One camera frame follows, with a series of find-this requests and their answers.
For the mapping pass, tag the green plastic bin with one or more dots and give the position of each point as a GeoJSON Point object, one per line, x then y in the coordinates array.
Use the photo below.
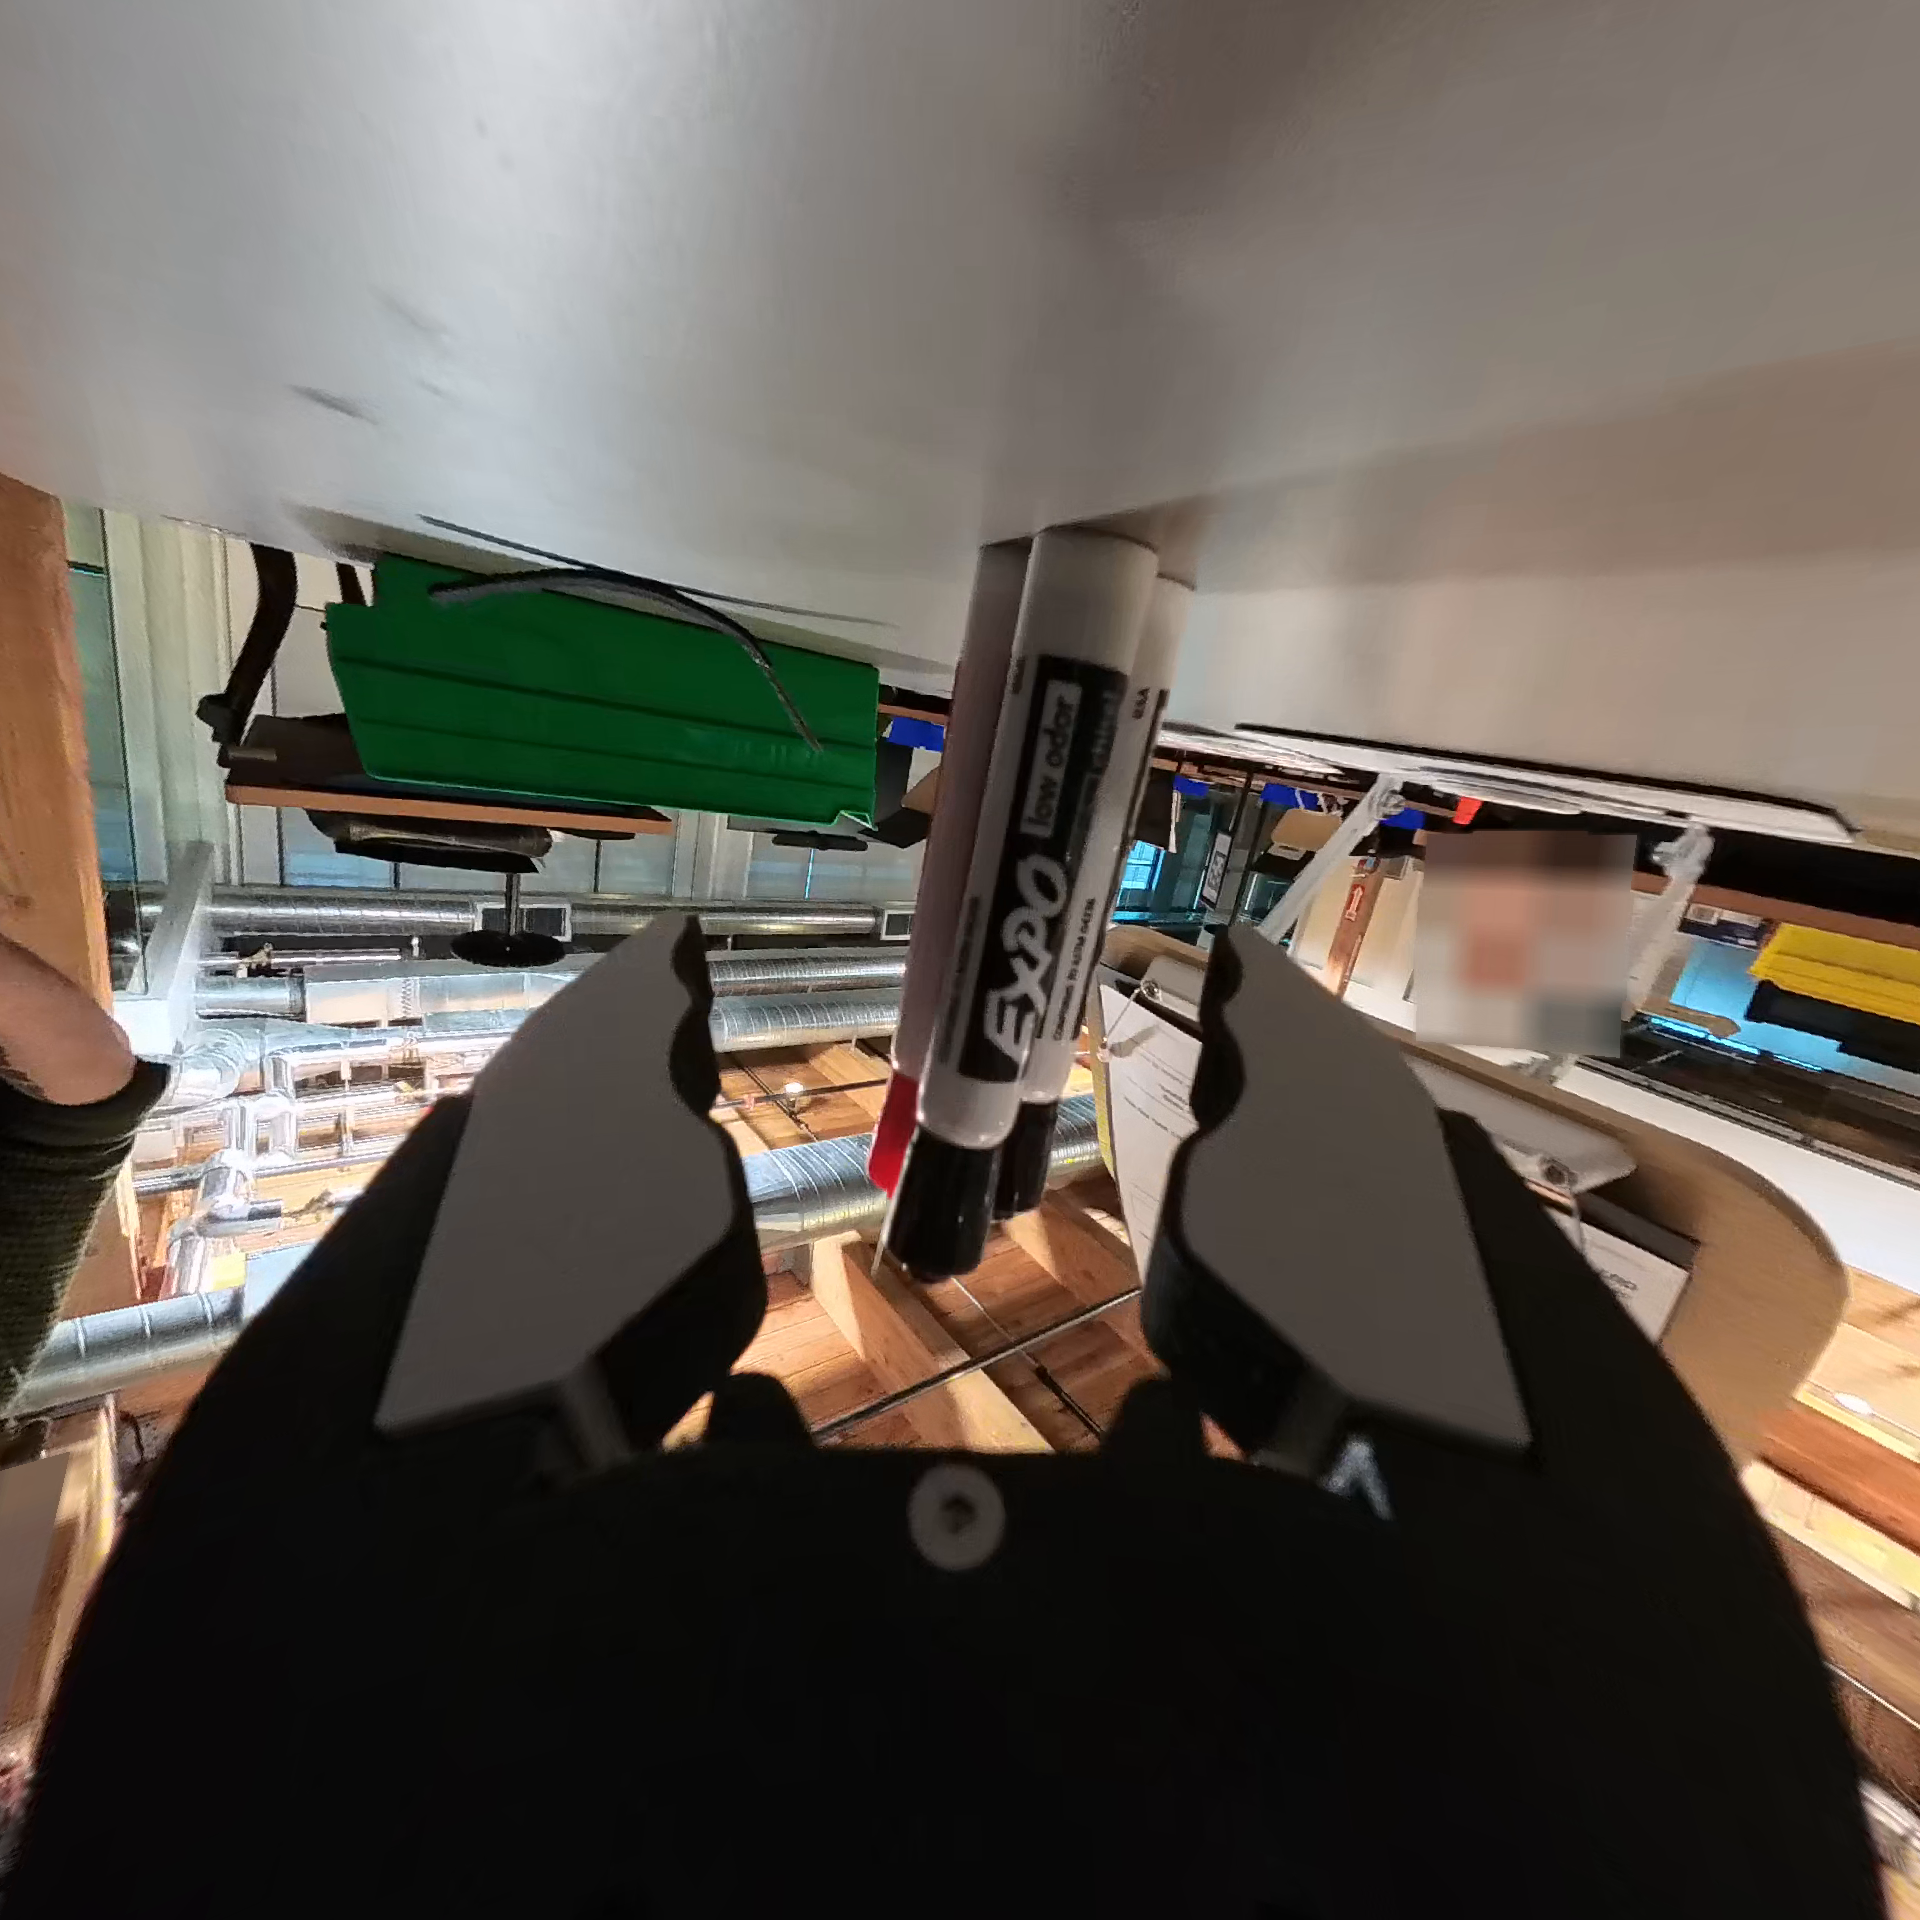
{"type": "Point", "coordinates": [571, 704]}

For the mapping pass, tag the person's left forearm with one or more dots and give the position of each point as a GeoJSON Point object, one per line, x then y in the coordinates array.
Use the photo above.
{"type": "Point", "coordinates": [67, 1213]}

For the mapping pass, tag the wooden post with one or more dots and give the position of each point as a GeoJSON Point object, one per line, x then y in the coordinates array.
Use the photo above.
{"type": "Point", "coordinates": [44, 720]}

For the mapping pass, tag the wooden work table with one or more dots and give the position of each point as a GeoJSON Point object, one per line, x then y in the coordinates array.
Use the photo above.
{"type": "Point", "coordinates": [451, 808]}

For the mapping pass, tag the yellow plastic bin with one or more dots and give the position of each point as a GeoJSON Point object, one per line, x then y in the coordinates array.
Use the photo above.
{"type": "Point", "coordinates": [1846, 967]}

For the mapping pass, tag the printed instruction sheet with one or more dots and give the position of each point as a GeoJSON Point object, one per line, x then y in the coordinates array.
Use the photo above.
{"type": "Point", "coordinates": [1156, 1109]}

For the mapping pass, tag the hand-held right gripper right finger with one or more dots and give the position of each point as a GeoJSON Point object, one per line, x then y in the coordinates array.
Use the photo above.
{"type": "Point", "coordinates": [1349, 1213]}

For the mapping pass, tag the silver ventilation duct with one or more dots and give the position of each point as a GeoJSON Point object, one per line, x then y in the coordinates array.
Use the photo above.
{"type": "Point", "coordinates": [120, 1341]}
{"type": "Point", "coordinates": [451, 997]}
{"type": "Point", "coordinates": [811, 1177]}
{"type": "Point", "coordinates": [451, 907]}

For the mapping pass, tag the red dry-erase marker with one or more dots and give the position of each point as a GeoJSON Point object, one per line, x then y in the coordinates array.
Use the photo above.
{"type": "Point", "coordinates": [894, 1141]}

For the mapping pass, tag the black dry-erase marker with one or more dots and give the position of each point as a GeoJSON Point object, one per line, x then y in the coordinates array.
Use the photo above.
{"type": "Point", "coordinates": [1161, 660]}
{"type": "Point", "coordinates": [1037, 839]}

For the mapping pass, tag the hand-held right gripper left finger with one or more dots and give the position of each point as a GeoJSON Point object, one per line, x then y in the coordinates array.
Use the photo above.
{"type": "Point", "coordinates": [556, 1185]}

